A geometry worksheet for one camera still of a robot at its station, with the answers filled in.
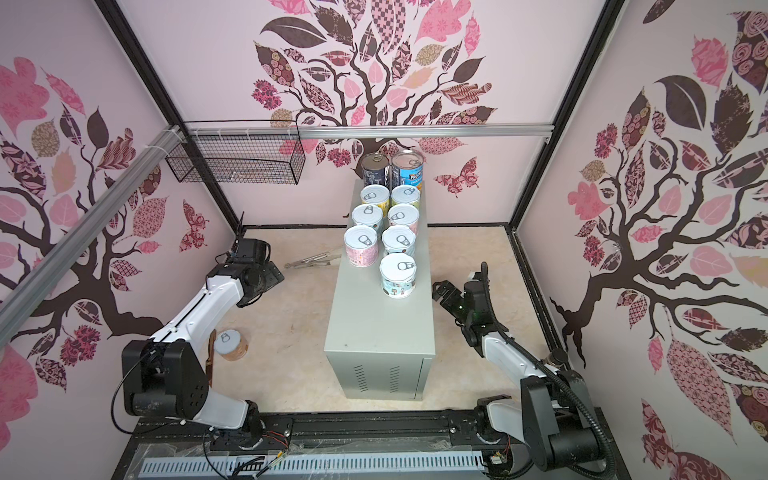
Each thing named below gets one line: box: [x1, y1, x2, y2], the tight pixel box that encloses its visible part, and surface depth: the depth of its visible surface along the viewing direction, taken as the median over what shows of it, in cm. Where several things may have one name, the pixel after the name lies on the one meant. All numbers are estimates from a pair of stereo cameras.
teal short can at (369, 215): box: [352, 203, 383, 231], surface depth 69 cm
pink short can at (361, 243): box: [344, 225, 379, 268], surface depth 64 cm
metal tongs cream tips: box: [284, 251, 342, 269], surface depth 112 cm
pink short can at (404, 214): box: [387, 203, 420, 236], surface depth 69 cm
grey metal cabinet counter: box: [324, 179, 436, 400], surface depth 62 cm
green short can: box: [391, 184, 421, 208], surface depth 74 cm
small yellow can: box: [360, 184, 390, 212], surface depth 74 cm
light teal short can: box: [379, 252, 417, 299], surface depth 59 cm
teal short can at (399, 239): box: [382, 225, 416, 254], surface depth 64 cm
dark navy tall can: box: [361, 152, 389, 186], surface depth 76 cm
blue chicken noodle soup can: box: [391, 149, 425, 190], surface depth 75 cm
